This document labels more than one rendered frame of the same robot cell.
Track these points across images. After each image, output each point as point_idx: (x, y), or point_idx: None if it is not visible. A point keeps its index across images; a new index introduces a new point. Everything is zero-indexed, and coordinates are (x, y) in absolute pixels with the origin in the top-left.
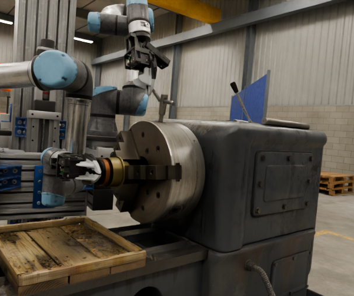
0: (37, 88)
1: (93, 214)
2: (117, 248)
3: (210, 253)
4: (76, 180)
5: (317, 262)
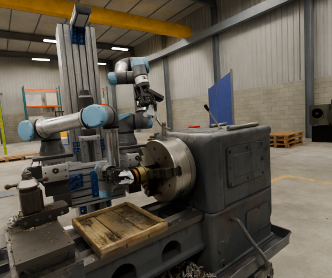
0: None
1: None
2: (150, 220)
3: (205, 214)
4: None
5: (280, 198)
